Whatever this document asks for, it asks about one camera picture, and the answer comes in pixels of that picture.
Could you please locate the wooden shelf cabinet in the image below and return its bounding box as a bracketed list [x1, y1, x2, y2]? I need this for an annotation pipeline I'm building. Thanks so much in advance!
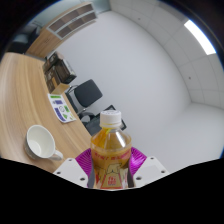
[24, 2, 98, 59]

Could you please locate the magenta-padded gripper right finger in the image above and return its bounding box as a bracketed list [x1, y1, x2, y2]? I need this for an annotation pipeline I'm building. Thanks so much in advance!
[128, 146, 170, 188]

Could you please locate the green and white mug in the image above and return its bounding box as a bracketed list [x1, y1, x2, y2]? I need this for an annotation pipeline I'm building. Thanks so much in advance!
[23, 124, 64, 162]

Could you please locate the rectangular ceiling light panel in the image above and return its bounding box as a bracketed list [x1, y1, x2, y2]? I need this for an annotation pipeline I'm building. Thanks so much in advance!
[183, 19, 217, 56]

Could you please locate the black solid-back office chair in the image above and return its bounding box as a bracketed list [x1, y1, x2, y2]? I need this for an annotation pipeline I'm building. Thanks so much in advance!
[65, 78, 104, 114]

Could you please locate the dark grey sofa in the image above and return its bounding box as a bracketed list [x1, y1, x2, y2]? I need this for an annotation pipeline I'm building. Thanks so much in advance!
[8, 24, 43, 54]

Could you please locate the yellow tea bottle white cap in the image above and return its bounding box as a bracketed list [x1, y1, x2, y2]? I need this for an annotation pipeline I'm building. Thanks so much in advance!
[90, 109, 133, 191]

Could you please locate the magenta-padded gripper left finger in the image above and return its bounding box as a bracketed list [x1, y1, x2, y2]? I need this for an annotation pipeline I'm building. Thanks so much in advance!
[53, 148, 96, 188]

